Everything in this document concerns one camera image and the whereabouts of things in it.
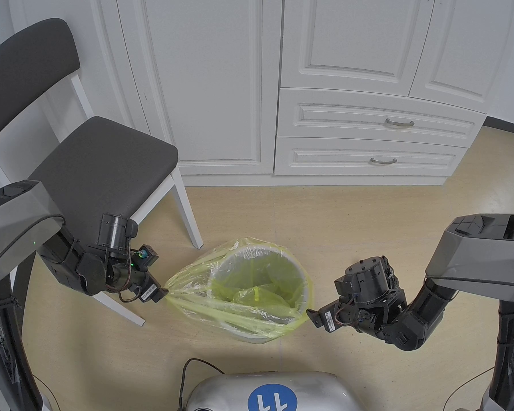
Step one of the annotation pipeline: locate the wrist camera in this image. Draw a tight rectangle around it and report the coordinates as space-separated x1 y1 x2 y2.
136 244 160 271
334 274 354 301

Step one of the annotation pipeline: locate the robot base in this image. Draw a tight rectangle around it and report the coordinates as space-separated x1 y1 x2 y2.
188 371 366 411

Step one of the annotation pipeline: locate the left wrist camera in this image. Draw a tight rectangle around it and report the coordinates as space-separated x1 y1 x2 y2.
136 244 160 271

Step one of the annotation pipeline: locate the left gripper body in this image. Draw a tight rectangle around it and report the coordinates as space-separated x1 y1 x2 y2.
111 264 169 304

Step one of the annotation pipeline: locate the white wardrobe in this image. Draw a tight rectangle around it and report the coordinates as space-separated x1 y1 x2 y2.
6 0 514 187

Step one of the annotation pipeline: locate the yellow-green plastic bag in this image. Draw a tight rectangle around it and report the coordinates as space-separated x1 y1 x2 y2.
163 237 314 341

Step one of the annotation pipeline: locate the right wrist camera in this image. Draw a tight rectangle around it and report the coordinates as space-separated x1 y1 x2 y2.
334 274 354 301

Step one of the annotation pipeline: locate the black cable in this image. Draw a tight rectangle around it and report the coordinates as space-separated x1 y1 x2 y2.
178 358 224 408

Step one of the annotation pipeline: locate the white trash bin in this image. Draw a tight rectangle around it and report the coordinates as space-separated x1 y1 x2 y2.
208 246 306 344

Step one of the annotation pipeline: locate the white chair with grey pads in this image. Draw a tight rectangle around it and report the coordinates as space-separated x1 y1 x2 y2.
0 17 204 327

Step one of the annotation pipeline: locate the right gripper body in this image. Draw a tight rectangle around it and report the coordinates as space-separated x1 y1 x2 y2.
319 300 366 334

